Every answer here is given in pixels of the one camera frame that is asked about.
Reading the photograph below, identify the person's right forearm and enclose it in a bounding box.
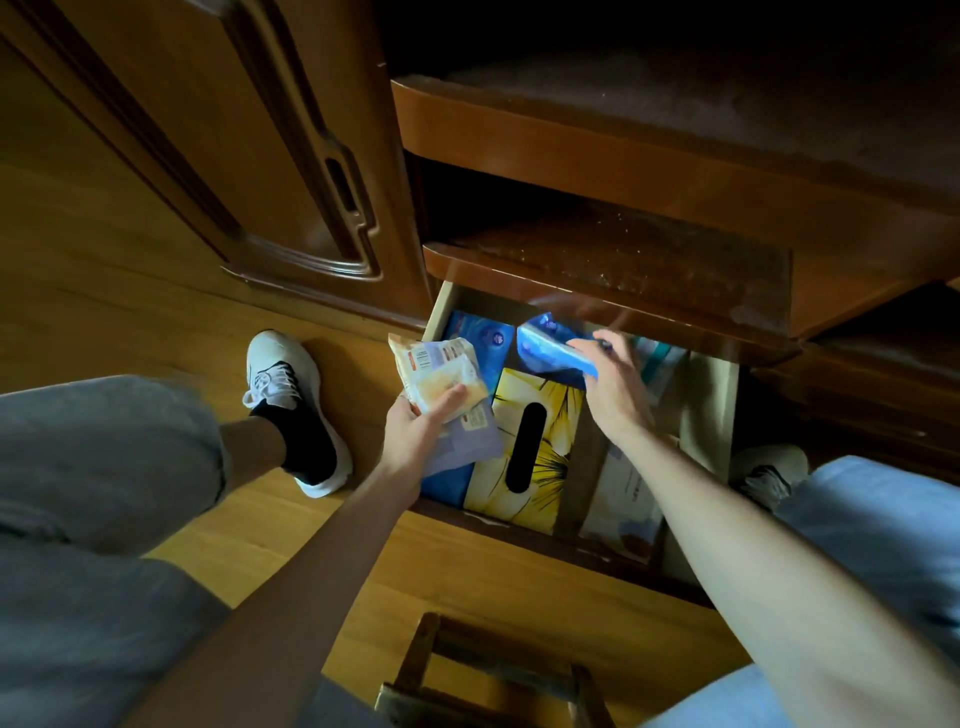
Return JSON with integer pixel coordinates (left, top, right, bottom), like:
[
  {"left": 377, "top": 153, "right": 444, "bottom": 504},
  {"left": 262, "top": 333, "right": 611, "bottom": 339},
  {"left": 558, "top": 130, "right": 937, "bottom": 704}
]
[{"left": 611, "top": 423, "right": 960, "bottom": 728}]

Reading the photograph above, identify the blue cardboard box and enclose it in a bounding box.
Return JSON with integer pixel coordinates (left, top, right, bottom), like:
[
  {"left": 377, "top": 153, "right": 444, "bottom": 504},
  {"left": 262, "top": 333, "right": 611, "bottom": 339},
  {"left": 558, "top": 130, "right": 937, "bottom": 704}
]
[{"left": 418, "top": 310, "right": 517, "bottom": 510}]

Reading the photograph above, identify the open wooden drawer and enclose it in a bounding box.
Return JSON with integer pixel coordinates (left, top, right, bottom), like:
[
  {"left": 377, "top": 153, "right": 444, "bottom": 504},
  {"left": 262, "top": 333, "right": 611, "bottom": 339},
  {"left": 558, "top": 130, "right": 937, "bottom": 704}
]
[{"left": 408, "top": 281, "right": 744, "bottom": 610}]

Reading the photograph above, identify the person's left hand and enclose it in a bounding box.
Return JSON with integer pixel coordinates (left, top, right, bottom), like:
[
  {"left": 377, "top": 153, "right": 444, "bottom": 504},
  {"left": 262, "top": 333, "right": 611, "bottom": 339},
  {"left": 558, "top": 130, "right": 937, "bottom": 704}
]
[{"left": 378, "top": 384, "right": 470, "bottom": 498}]

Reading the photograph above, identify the black sock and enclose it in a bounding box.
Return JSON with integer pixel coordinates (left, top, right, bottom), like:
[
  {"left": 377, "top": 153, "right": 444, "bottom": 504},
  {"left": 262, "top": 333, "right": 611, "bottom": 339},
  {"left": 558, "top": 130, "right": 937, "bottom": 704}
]
[{"left": 249, "top": 399, "right": 339, "bottom": 486}]

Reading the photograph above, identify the lavender packet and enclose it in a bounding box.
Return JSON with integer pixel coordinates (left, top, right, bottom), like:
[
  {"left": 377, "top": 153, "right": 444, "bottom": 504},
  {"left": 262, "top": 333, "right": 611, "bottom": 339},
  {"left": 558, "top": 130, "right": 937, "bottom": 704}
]
[{"left": 422, "top": 399, "right": 506, "bottom": 479}]

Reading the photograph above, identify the brown wooden shelf cabinet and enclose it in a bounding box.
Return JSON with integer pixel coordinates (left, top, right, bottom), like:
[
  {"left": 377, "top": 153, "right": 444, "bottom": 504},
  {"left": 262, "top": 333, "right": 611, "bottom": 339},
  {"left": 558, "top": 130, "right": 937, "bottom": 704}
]
[{"left": 372, "top": 0, "right": 960, "bottom": 485}]

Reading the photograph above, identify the yellow flower tissue box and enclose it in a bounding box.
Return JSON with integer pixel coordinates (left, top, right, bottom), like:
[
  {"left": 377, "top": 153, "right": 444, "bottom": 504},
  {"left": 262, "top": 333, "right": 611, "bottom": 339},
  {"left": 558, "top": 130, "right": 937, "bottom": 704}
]
[{"left": 462, "top": 367, "right": 586, "bottom": 537}]

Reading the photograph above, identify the blue plastic packet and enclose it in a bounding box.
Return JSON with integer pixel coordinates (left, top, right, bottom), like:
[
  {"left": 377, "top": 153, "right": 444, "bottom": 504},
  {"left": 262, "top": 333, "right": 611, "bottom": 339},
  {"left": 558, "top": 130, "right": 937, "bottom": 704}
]
[{"left": 516, "top": 312, "right": 601, "bottom": 380}]

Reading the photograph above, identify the teal white packet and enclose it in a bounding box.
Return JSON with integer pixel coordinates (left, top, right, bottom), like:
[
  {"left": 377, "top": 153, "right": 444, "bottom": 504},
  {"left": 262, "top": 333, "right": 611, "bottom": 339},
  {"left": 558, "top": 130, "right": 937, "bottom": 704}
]
[{"left": 630, "top": 336, "right": 688, "bottom": 406}]

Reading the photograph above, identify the person's right hand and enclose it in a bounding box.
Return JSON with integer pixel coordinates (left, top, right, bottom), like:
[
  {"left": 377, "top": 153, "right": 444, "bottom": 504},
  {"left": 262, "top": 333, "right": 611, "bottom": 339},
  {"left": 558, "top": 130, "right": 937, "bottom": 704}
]
[{"left": 566, "top": 328, "right": 655, "bottom": 448}]

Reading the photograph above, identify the small wooden stool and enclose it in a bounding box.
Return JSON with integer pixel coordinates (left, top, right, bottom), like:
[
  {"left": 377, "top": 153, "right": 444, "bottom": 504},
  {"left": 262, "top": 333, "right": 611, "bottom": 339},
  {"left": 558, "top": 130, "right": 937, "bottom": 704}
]
[{"left": 374, "top": 611, "right": 618, "bottom": 728}]

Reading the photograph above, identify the white left sneaker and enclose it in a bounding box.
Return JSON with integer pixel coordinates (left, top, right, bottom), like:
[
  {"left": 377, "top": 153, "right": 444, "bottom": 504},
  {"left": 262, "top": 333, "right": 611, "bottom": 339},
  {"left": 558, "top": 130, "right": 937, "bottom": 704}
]
[{"left": 241, "top": 330, "right": 354, "bottom": 500}]

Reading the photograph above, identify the white sneaker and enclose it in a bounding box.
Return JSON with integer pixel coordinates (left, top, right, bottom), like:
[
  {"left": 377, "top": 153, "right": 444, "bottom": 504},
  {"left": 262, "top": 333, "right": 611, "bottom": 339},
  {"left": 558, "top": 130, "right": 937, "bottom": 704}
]
[
  {"left": 729, "top": 444, "right": 811, "bottom": 516},
  {"left": 241, "top": 330, "right": 354, "bottom": 500}
]

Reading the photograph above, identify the white paper packet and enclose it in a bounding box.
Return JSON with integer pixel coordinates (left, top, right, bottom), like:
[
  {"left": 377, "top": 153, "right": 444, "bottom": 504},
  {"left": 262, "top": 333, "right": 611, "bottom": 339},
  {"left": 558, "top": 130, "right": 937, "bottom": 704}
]
[{"left": 577, "top": 442, "right": 669, "bottom": 565}]

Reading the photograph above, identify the person's left forearm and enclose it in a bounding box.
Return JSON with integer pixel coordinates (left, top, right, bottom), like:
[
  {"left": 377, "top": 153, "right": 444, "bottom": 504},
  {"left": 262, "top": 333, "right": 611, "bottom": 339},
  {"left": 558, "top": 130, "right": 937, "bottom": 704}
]
[{"left": 120, "top": 461, "right": 423, "bottom": 728}]

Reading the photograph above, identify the brown wooden cabinet door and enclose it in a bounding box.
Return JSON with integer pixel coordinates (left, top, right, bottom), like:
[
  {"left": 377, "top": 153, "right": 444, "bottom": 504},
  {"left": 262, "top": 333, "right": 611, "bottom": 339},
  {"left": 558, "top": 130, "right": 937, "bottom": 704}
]
[{"left": 0, "top": 0, "right": 434, "bottom": 329}]

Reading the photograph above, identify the white right sneaker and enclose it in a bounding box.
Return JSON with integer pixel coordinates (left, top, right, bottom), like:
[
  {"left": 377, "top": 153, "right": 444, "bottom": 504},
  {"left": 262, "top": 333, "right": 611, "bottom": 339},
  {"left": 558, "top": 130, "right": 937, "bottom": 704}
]
[{"left": 729, "top": 444, "right": 811, "bottom": 516}]

